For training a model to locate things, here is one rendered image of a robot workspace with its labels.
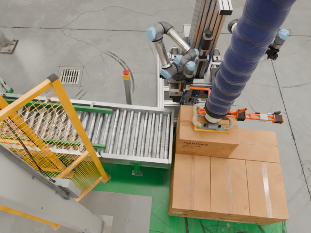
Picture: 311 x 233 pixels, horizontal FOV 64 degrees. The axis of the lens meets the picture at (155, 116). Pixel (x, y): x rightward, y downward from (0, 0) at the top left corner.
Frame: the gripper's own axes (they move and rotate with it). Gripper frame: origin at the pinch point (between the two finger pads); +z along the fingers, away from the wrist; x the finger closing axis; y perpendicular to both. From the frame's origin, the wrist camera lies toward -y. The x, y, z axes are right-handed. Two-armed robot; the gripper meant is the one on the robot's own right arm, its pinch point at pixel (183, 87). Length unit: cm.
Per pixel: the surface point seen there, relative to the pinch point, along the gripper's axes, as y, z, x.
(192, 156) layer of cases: 20, 64, -48
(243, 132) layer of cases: 80, 64, -12
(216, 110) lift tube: 26.3, -20.2, -36.2
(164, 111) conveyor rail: -16, 59, 4
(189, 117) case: 10.3, 24.2, -20.5
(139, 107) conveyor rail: -47, 59, 6
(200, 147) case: 25, 41, -46
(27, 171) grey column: -75, -100, -123
